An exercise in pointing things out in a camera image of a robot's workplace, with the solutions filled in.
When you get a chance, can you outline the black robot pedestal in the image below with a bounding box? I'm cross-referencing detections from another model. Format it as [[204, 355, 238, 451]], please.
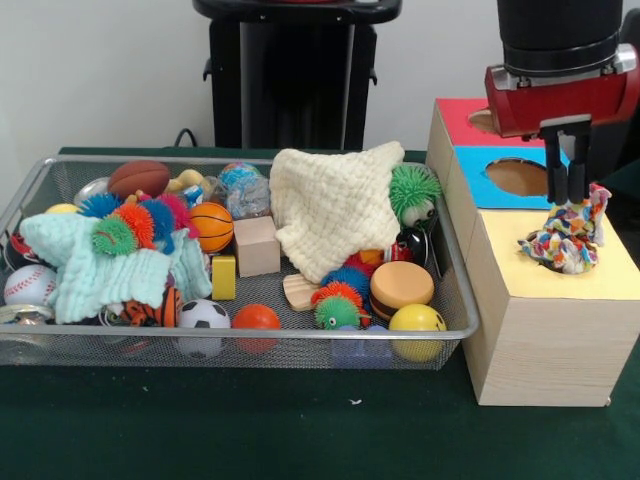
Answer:
[[192, 0, 404, 150]]

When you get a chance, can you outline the plain orange ball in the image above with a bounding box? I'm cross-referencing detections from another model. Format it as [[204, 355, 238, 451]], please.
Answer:
[[231, 303, 282, 354]]

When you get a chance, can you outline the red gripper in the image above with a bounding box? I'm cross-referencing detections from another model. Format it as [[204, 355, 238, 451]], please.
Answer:
[[484, 68, 640, 204]]

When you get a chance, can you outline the green spiky ball toy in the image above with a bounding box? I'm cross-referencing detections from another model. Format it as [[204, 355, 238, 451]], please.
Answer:
[[389, 164, 442, 226]]

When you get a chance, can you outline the yellow smiley ball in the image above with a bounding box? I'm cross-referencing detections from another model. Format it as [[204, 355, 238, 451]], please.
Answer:
[[388, 303, 448, 362]]

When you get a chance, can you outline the cream knitted cloth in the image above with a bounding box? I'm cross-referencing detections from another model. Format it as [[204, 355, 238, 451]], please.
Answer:
[[268, 140, 406, 285]]

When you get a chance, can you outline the wooden box with three holes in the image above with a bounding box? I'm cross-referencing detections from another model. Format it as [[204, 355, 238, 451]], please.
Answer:
[[426, 97, 640, 407]]

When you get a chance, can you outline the mint green knitted cloth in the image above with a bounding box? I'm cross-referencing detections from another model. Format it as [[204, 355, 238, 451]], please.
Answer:
[[18, 212, 216, 325]]

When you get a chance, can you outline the toy burger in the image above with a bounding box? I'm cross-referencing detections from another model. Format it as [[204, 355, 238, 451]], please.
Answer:
[[369, 260, 435, 321]]

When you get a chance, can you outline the multicoloured patterned cloth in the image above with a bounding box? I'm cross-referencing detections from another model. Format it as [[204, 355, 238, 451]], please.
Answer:
[[517, 183, 612, 275]]

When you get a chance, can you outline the small orange basketball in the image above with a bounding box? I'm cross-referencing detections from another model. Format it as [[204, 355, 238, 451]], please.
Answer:
[[189, 201, 235, 253]]

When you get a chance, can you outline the small soccer ball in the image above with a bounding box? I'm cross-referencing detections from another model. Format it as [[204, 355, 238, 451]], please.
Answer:
[[175, 297, 232, 357]]

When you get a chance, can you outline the long multicoloured spiky caterpillar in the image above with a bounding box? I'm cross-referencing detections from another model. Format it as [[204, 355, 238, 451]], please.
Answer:
[[77, 192, 194, 259]]

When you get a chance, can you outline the clear mesh bin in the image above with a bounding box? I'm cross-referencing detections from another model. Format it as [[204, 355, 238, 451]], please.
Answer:
[[0, 154, 480, 371]]

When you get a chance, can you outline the green-headed spiky caterpillar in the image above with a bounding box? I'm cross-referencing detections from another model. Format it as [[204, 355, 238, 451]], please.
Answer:
[[309, 264, 374, 331]]

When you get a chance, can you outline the black panel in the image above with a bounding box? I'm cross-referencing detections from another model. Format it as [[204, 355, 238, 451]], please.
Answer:
[[597, 117, 640, 174]]

